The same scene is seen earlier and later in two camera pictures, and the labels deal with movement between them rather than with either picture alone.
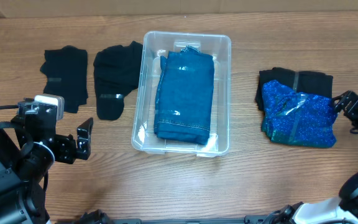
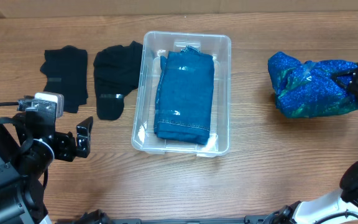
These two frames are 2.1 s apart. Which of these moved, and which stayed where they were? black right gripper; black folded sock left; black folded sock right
Moved: black right gripper
Stayed: black folded sock right; black folded sock left
